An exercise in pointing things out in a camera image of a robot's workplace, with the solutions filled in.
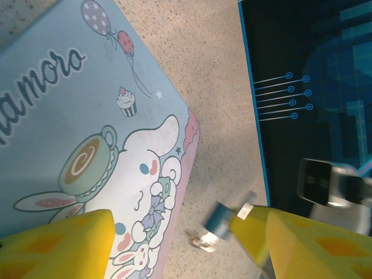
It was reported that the left gripper yellow-padded right finger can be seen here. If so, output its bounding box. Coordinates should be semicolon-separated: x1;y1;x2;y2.
266;210;372;279

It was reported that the left gripper yellow-padded left finger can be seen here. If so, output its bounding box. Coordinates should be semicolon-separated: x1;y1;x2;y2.
0;208;117;279

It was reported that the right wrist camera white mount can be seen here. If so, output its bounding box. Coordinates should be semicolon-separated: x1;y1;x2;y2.
298;158;372;224

